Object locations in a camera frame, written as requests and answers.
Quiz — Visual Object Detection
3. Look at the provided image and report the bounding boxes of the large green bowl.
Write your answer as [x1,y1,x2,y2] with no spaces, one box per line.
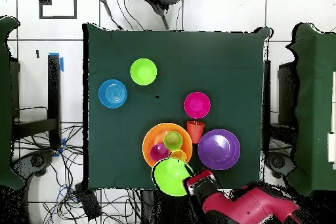
[151,157,195,198]

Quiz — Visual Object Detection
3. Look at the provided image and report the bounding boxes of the yellow cup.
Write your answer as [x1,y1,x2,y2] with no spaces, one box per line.
[169,149,188,164]

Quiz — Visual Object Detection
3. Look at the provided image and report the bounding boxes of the green cup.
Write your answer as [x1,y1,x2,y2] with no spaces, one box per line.
[163,131,184,151]

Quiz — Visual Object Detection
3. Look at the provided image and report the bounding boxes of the purple cup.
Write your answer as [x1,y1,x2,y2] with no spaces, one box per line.
[149,143,169,162]

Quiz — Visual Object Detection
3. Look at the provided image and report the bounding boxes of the large orange bowl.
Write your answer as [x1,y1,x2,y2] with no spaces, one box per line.
[142,122,194,169]

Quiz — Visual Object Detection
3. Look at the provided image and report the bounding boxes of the purple bowl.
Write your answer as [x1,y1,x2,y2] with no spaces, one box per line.
[197,128,242,171]

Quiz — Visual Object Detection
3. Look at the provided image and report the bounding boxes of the red-orange cup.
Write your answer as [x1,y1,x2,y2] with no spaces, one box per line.
[186,120,206,145]

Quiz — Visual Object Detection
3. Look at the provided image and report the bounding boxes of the pink bowl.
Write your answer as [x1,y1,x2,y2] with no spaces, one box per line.
[183,91,211,120]

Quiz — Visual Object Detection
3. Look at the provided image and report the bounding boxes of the black power strip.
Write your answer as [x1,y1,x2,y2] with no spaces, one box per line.
[73,183,102,221]

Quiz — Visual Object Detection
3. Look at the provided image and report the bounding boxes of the dark green table cloth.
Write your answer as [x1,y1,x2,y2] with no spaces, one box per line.
[82,22,274,192]

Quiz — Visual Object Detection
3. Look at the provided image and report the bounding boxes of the small green bowl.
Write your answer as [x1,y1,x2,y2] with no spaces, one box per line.
[129,58,158,86]

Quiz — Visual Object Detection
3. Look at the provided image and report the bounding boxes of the blue bowl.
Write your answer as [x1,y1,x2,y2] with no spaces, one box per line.
[98,79,128,110]

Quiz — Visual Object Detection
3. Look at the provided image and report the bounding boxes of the white box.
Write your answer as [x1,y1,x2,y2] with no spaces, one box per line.
[327,132,336,164]

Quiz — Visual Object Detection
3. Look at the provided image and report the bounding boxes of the green cloth covered side table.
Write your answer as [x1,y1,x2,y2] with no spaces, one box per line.
[0,15,25,190]
[285,22,336,196]

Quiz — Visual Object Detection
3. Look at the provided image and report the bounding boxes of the black metal stand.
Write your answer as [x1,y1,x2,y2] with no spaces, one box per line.
[10,55,62,151]

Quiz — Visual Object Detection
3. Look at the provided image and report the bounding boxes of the blue tape strip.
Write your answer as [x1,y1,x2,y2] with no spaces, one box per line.
[49,52,64,73]

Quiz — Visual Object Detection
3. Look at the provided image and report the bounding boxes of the bundle of floor cables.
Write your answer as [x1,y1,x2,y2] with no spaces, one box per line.
[12,122,142,224]

